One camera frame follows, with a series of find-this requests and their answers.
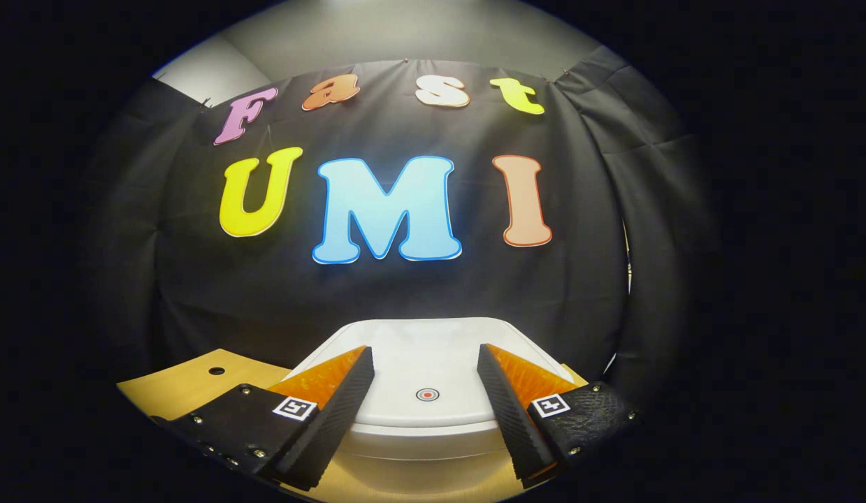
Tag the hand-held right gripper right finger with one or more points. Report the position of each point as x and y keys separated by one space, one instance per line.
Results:
x=516 y=429

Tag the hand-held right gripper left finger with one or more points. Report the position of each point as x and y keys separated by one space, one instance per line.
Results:
x=331 y=429

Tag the grey desktop garbage bin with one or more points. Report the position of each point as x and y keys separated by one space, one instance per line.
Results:
x=419 y=363

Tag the wooden desktop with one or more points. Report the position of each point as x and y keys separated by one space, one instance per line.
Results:
x=188 y=384

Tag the black backdrop cloth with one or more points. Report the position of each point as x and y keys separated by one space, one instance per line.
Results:
x=195 y=293

